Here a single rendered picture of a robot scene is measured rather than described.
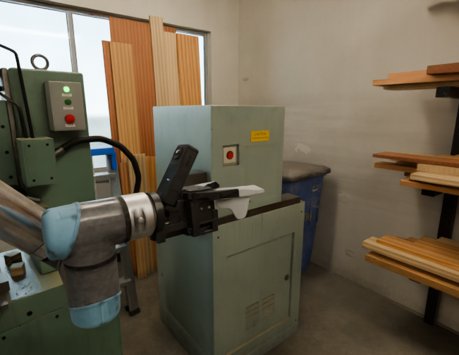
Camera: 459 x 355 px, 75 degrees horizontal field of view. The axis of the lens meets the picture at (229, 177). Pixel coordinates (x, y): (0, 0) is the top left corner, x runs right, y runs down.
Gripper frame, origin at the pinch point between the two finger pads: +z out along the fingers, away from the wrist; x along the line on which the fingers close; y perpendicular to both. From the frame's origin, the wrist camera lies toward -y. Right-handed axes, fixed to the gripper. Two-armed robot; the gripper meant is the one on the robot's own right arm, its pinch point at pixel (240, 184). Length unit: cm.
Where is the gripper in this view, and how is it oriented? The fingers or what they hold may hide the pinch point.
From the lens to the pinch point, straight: 62.3
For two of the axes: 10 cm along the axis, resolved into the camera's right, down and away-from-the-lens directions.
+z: 8.0, -1.3, 5.9
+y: 0.8, 9.9, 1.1
